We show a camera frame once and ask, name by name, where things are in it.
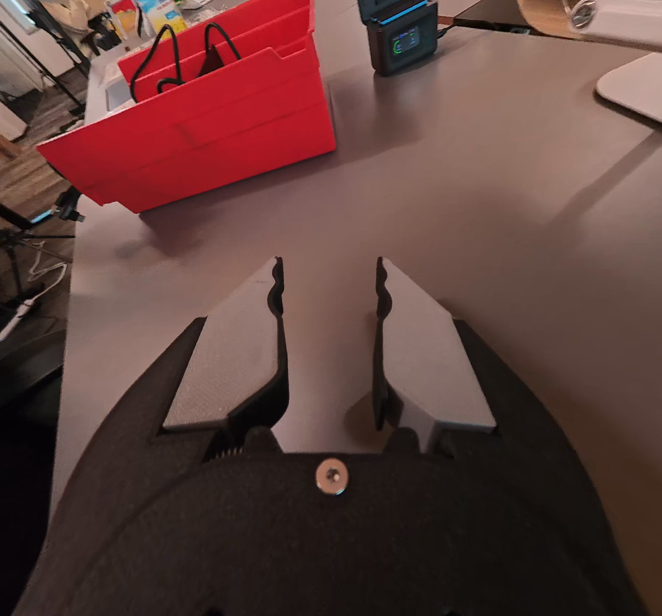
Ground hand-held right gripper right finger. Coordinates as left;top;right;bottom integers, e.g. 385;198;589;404
372;256;498;452

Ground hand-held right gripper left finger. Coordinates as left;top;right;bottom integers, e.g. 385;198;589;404
163;256;289;431

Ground red plastic bin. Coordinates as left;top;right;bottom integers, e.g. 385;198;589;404
36;0;338;214

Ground black charging case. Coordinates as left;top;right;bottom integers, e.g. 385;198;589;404
355;0;440;78

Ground silver display stand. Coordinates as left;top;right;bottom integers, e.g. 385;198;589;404
566;0;662;124

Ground black multi-plug cable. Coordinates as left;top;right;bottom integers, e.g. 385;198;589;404
129;21;244;103

